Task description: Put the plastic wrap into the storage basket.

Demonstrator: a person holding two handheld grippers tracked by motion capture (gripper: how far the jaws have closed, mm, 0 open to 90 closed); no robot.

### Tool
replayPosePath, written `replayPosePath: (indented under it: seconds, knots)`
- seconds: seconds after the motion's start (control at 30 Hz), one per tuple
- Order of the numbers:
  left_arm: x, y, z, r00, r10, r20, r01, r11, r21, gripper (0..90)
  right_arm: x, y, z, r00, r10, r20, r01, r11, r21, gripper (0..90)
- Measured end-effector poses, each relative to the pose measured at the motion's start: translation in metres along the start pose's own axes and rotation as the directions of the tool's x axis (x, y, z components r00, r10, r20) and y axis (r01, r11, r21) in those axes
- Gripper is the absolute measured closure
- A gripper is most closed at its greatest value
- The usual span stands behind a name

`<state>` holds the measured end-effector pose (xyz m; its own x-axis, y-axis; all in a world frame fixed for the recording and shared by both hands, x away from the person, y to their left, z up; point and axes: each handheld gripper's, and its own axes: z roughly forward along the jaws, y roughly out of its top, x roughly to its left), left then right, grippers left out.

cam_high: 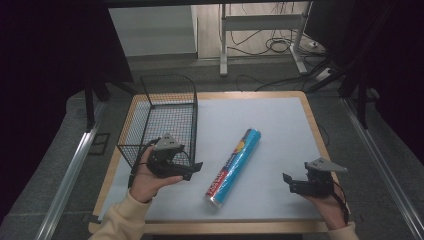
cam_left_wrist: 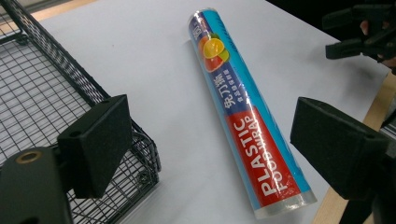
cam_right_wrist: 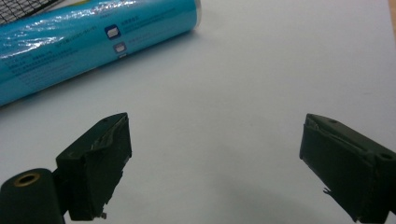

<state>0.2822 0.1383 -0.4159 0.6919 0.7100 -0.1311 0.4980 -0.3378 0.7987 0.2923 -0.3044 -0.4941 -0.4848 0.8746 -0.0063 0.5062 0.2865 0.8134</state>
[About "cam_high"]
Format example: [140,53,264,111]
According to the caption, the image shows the blue foil roll tube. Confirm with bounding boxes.
[204,128,262,209]

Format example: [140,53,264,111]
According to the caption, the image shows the white metal desk frame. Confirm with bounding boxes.
[219,1,314,78]

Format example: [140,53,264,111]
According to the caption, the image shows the white cabinet panel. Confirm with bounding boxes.
[108,4,198,58]

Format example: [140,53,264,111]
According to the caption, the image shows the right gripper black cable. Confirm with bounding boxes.
[331,181,350,225]

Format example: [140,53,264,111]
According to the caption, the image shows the grey table mat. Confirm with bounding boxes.
[98,96,326,222]

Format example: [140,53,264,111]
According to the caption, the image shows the white power strip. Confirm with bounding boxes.
[314,67,336,83]

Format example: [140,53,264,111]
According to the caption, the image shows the tangle of black floor cables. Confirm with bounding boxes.
[218,3,331,93]

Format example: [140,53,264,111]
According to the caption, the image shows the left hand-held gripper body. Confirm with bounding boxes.
[146,133,192,179]

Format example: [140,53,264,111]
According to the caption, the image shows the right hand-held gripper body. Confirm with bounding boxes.
[289,157,348,198]

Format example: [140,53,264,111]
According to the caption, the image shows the person's right hand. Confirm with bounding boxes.
[301,181,348,231]

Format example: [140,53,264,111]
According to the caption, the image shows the black stand legs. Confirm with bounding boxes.
[338,71,379,130]
[83,78,136,133]

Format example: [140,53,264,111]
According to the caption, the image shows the black wire mesh basket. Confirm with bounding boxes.
[117,74,199,170]

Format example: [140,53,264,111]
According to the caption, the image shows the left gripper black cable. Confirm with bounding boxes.
[128,138,161,189]

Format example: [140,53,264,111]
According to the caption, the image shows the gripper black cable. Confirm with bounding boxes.
[331,181,350,225]
[128,138,161,189]

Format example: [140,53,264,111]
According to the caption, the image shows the person's left hand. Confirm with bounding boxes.
[128,145,184,204]

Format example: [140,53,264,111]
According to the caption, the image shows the aluminium floor rail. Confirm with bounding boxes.
[34,101,108,240]
[343,98,424,240]

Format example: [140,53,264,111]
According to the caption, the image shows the dark curtain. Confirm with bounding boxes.
[0,0,134,221]
[304,0,424,164]

